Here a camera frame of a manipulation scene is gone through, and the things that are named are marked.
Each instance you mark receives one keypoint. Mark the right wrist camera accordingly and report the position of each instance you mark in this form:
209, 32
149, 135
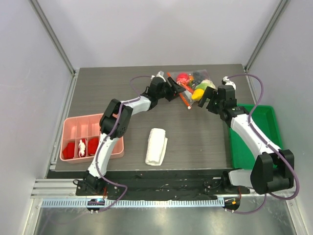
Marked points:
228, 82

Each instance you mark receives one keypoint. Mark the yellow fake pepper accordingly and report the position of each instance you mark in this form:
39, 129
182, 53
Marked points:
197, 94

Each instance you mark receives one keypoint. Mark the green plastic bin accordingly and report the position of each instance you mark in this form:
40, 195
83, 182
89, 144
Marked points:
265, 118

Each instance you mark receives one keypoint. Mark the rolled white towel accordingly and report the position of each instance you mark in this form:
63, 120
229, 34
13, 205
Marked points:
156, 148

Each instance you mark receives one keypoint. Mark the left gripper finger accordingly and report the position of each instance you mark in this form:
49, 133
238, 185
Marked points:
176, 88
171, 96

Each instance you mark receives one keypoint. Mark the red white small item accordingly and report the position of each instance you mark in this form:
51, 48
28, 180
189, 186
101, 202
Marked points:
82, 148

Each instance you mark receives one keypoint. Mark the dark fake grapes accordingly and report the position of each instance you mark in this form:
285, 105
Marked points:
198, 76

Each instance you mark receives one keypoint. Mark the green fake lettuce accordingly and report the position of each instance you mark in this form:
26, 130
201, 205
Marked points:
202, 86

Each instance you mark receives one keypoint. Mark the aluminium frame post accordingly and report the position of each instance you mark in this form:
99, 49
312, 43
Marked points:
53, 37
281, 7

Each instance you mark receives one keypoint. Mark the pink divided organizer tray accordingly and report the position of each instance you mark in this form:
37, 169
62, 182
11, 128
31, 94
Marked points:
77, 128

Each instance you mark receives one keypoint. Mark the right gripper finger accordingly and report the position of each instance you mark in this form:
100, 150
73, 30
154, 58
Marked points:
208, 94
212, 105

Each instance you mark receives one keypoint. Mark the perforated metal rail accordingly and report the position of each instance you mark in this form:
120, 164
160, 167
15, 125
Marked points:
93, 203

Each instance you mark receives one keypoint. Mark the red cloth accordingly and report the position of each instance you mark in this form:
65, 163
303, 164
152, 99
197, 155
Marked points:
68, 151
92, 146

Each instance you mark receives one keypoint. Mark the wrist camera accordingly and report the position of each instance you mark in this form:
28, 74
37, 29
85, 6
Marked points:
159, 74
228, 82

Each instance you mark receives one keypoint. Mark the clear zip top bag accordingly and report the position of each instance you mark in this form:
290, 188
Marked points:
190, 87

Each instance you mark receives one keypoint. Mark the left aluminium frame post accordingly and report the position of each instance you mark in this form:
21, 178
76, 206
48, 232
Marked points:
53, 37

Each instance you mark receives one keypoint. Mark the red cloth right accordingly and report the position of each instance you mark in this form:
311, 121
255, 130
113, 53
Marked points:
92, 146

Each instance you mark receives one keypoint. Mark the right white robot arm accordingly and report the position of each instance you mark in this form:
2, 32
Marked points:
272, 170

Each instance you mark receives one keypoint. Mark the right aluminium frame post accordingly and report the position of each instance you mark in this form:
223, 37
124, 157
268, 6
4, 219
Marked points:
281, 7

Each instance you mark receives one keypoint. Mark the white fake cauliflower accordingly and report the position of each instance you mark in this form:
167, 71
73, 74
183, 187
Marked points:
210, 83

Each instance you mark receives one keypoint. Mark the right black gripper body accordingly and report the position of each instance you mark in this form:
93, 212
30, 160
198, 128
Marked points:
212, 99

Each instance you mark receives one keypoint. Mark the red cloth left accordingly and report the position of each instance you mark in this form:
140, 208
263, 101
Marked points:
68, 151

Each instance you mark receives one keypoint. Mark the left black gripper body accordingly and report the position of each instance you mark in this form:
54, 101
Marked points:
164, 92

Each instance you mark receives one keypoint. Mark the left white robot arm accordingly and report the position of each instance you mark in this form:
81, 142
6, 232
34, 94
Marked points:
114, 123

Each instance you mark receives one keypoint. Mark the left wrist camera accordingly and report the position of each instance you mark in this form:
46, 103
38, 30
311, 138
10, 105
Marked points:
159, 74

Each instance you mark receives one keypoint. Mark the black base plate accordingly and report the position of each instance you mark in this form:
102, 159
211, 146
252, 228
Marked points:
160, 185

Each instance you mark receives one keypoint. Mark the red fake tomato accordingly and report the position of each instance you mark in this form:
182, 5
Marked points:
182, 78

